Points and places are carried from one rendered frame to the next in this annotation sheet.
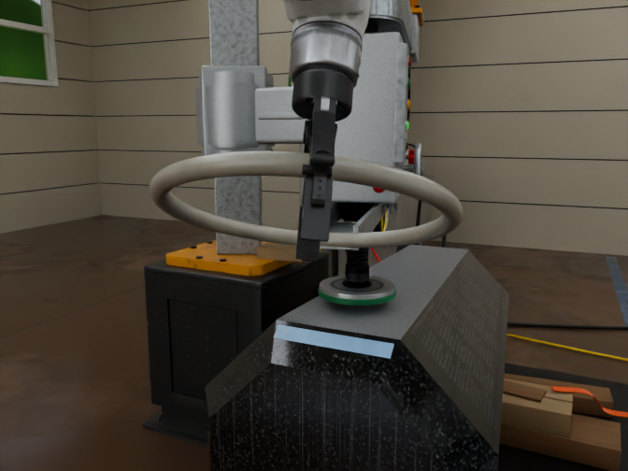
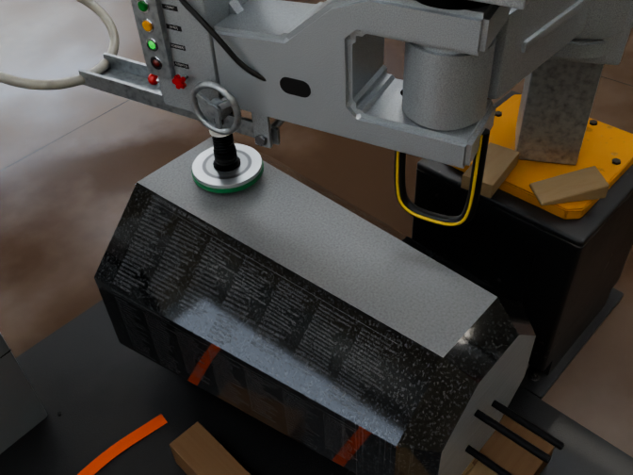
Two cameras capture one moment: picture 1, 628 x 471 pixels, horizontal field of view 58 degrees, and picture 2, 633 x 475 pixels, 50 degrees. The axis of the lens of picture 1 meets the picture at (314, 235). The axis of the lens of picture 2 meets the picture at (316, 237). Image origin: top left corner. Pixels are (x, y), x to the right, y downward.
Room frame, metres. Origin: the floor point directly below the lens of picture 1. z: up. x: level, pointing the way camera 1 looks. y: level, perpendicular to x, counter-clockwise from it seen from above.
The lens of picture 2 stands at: (2.33, -1.62, 2.12)
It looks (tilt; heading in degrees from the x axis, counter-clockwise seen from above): 43 degrees down; 109
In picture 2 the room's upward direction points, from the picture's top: 3 degrees counter-clockwise
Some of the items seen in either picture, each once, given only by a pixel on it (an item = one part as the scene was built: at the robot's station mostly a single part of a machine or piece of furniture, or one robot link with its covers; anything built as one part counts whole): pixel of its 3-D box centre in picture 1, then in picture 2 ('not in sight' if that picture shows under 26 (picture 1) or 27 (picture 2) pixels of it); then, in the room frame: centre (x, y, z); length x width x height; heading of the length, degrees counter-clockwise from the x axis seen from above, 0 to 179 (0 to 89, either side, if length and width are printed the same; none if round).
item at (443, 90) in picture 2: not in sight; (446, 71); (2.20, -0.26, 1.34); 0.19 x 0.19 x 0.20
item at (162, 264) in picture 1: (242, 336); (524, 237); (2.48, 0.33, 0.37); 0.66 x 0.66 x 0.74; 63
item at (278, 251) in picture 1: (283, 251); (490, 170); (2.32, 0.13, 0.81); 0.20 x 0.10 x 0.05; 71
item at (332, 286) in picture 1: (357, 286); (227, 165); (1.55, -0.12, 0.87); 0.21 x 0.21 x 0.01
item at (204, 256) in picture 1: (240, 253); (543, 149); (2.48, 0.33, 0.76); 0.49 x 0.49 x 0.05; 63
